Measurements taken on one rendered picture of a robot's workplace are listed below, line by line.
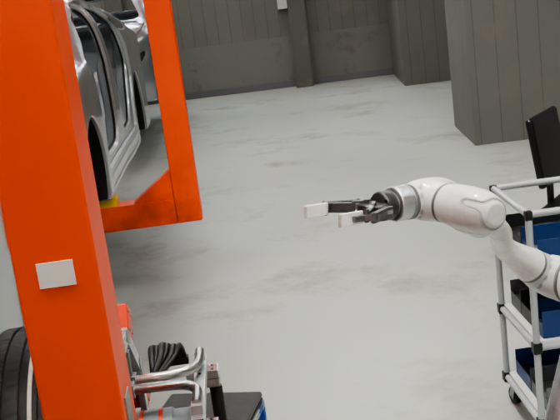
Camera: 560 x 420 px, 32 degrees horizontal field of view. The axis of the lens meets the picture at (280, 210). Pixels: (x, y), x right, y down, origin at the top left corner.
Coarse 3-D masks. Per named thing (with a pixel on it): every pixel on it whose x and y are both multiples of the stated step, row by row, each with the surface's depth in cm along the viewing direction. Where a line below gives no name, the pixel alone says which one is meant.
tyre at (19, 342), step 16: (0, 336) 242; (16, 336) 243; (0, 352) 234; (16, 352) 233; (0, 368) 229; (16, 368) 229; (0, 384) 226; (16, 384) 225; (32, 384) 225; (0, 400) 223; (16, 400) 223; (32, 400) 222; (0, 416) 221; (16, 416) 221; (32, 416) 221
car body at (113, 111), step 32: (64, 0) 654; (96, 32) 685; (128, 32) 849; (96, 64) 941; (128, 64) 808; (96, 96) 587; (128, 96) 790; (96, 128) 579; (128, 128) 756; (96, 160) 597; (128, 160) 717
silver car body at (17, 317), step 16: (0, 208) 323; (0, 224) 319; (0, 240) 316; (0, 256) 314; (0, 272) 311; (0, 288) 308; (16, 288) 329; (0, 304) 306; (16, 304) 326; (0, 320) 303; (16, 320) 322
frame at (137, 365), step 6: (126, 330) 252; (126, 336) 252; (126, 342) 250; (132, 342) 263; (126, 348) 249; (132, 348) 261; (132, 354) 261; (132, 360) 264; (138, 360) 270; (132, 366) 268; (138, 366) 268; (138, 372) 271; (138, 396) 272; (144, 396) 273; (144, 402) 273; (144, 408) 273
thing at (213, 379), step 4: (208, 364) 267; (212, 364) 266; (216, 364) 267; (208, 368) 264; (212, 368) 264; (216, 368) 264; (208, 372) 263; (212, 372) 263; (216, 372) 263; (188, 376) 263; (192, 376) 263; (208, 376) 263; (212, 376) 263; (216, 376) 263; (192, 380) 263; (208, 380) 264; (212, 380) 264; (216, 380) 264; (220, 380) 267; (208, 384) 264; (212, 384) 264; (216, 384) 264; (220, 384) 264
